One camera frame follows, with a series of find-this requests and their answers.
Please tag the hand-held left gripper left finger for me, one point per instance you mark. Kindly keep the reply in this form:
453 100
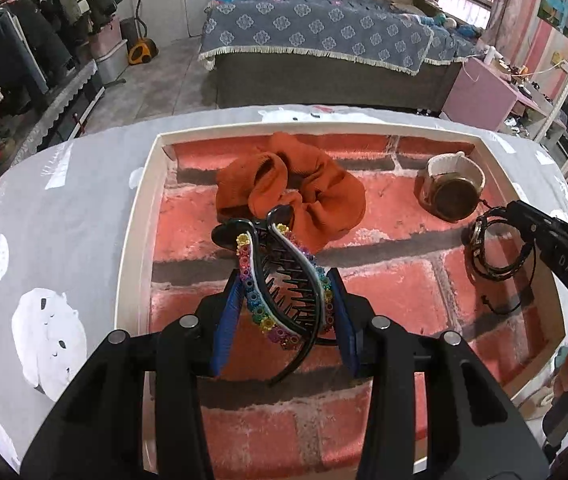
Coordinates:
229 320

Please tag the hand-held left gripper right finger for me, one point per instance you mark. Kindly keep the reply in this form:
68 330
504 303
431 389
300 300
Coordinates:
347 322

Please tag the black flowered hair claw clip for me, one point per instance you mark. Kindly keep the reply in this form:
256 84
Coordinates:
246 270

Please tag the white tray with brick lining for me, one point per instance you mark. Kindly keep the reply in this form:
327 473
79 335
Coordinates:
393 280

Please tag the orange fabric scrunchie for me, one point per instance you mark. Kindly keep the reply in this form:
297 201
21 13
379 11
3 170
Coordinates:
324 185

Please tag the pink nightstand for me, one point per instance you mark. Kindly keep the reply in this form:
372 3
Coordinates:
481 92

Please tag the white hair dryer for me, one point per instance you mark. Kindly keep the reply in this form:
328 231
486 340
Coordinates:
489 54

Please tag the grey bear print blanket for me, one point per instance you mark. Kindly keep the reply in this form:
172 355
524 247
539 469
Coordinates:
64 220

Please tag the grey bed base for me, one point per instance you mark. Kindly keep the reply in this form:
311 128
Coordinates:
314 82

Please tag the lace trimmed shelf cloth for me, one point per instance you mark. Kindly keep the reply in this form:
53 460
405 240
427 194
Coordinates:
59 105

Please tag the grey storage box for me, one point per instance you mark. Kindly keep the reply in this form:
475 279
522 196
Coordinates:
114 62

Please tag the bed with grey patterned cover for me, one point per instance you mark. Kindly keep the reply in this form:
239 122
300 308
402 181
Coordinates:
324 25

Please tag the pink storage box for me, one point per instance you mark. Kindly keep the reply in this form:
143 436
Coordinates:
106 37

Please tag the row of hanging clothes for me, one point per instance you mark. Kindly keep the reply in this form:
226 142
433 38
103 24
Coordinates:
24 45

